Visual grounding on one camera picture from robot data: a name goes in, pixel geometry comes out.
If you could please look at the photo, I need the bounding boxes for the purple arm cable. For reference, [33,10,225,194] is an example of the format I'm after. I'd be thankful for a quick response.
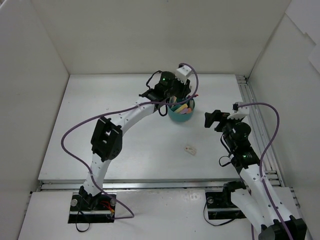
[61,62,200,220]
[234,101,296,240]

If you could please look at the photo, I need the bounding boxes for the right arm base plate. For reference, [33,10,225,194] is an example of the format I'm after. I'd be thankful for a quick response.
[204,191,246,221]

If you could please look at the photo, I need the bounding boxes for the pink highlighter block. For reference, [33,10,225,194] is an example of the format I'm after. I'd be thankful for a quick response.
[179,107,192,115]

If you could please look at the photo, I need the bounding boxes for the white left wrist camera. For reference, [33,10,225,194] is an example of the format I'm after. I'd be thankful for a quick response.
[174,64,193,84]

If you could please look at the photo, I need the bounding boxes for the aluminium rail frame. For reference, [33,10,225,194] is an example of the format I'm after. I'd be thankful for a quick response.
[37,73,286,193]

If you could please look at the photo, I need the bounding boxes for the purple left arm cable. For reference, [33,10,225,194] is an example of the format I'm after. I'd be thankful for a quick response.
[61,62,200,220]

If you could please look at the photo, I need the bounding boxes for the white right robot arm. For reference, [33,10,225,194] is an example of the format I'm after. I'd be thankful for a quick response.
[204,110,307,240]

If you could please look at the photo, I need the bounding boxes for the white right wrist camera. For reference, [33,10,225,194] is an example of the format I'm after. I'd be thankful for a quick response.
[227,102,250,120]

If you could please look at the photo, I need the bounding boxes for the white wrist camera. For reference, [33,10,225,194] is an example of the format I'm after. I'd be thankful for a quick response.
[227,102,250,120]
[174,64,193,84]

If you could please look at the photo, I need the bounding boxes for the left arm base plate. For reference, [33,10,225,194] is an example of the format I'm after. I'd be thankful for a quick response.
[68,194,116,224]

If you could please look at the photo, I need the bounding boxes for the teal round desk organizer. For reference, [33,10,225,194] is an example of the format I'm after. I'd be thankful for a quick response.
[168,96,196,123]

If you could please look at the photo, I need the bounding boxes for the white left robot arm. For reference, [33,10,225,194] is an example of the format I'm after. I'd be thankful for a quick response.
[79,66,192,210]

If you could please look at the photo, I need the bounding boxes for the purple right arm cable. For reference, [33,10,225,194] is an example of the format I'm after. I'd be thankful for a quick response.
[234,101,296,240]

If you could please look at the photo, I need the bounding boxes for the yellow highlighter block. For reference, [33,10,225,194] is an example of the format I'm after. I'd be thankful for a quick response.
[174,105,188,114]

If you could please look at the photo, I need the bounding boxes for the white red printed eraser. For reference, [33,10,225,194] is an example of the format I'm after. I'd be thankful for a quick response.
[184,144,197,156]

